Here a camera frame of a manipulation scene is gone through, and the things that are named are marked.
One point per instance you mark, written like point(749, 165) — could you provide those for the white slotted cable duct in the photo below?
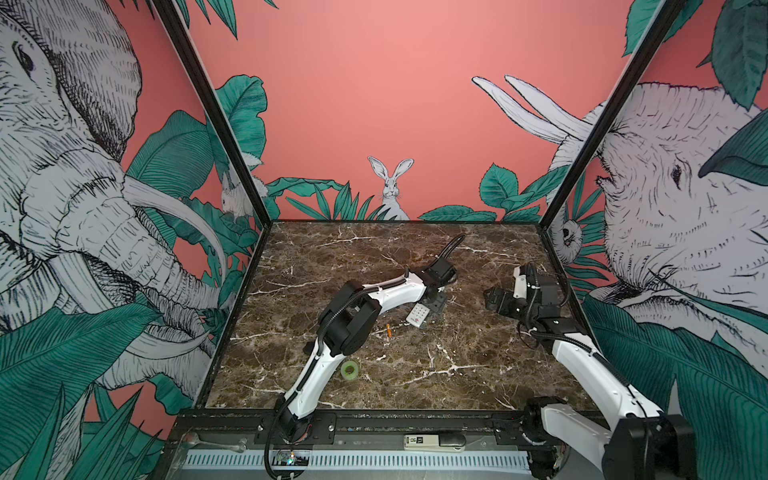
point(515, 462)

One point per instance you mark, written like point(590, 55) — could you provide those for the small circuit board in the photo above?
point(291, 459)

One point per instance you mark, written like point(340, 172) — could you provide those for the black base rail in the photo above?
point(503, 426)

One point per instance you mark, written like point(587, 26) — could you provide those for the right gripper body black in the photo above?
point(498, 298)

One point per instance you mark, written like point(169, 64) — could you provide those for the green tape roll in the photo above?
point(350, 370)

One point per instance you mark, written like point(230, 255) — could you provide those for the white remote control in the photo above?
point(418, 315)

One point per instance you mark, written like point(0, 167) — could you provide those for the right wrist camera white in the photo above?
point(520, 289)

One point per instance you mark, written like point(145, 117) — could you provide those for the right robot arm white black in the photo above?
point(638, 440)

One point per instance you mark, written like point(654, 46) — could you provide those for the white label tag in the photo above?
point(422, 442)

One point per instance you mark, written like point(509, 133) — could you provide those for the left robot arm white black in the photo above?
point(344, 326)

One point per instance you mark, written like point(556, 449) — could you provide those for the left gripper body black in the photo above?
point(438, 301)

